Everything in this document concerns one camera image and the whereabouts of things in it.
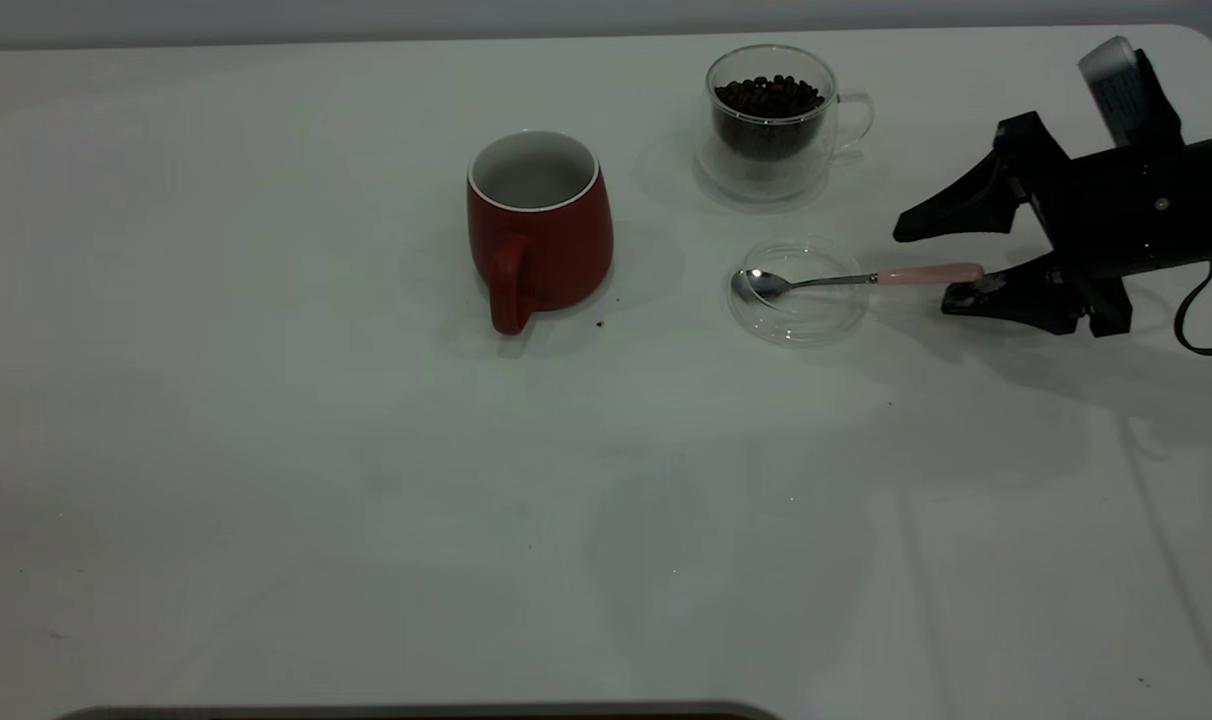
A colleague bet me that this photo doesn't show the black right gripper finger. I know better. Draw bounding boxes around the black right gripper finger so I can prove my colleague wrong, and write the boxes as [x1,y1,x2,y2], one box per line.
[942,252,1133,337]
[894,112,1067,243]

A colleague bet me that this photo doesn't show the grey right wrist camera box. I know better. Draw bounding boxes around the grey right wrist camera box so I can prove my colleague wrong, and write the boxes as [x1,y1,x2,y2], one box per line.
[1079,35,1184,149]

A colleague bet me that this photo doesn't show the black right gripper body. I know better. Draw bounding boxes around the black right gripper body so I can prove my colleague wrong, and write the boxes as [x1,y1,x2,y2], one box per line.
[1028,125,1212,283]

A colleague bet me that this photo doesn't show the black looped cable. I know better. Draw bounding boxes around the black looped cable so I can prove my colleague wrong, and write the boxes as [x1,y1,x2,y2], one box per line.
[1173,258,1212,357]

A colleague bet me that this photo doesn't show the pile of coffee beans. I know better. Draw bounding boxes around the pile of coffee beans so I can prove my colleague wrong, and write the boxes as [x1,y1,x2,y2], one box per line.
[714,75,827,161]

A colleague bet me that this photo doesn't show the round clear glass dish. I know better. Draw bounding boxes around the round clear glass dish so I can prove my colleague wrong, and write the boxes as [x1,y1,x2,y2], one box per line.
[726,237,869,349]

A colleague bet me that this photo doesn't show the metal spoon with pink handle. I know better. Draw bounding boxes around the metal spoon with pink handle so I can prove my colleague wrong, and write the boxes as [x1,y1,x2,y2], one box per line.
[731,262,985,303]

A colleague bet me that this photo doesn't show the red ceramic mug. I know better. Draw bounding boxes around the red ceramic mug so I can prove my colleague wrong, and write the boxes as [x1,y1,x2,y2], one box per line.
[466,130,615,336]

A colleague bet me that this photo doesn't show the double-walled clear glass cup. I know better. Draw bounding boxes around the double-walled clear glass cup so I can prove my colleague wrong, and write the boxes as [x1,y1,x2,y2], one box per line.
[696,44,875,206]

